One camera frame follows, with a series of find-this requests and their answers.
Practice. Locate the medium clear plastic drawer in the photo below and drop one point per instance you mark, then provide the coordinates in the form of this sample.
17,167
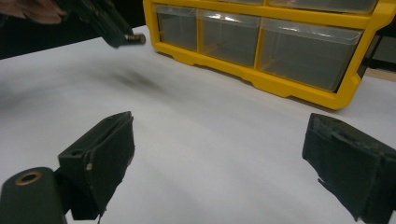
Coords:
229,42

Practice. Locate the wooden board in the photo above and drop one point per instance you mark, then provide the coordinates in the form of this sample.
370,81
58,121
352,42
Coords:
379,75

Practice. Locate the yellow plastic drawer cabinet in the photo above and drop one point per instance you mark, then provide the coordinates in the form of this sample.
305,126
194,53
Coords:
302,87

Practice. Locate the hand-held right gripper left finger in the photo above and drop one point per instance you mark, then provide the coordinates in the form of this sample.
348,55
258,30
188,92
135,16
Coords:
102,155

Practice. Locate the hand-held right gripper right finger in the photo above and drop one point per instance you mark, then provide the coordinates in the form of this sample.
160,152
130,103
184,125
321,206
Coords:
351,168

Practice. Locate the dark metal stand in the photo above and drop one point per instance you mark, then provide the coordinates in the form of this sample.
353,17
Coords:
375,63

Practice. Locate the black and copper battery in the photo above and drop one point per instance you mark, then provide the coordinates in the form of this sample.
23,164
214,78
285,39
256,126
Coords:
137,39

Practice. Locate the wide clear plastic drawer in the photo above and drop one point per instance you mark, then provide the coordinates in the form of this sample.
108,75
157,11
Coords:
323,4

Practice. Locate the small clear plastic drawer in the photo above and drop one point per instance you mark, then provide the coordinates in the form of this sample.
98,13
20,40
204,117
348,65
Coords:
178,29

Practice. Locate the large clear plastic drawer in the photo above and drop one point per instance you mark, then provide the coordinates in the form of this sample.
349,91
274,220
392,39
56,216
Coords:
303,60

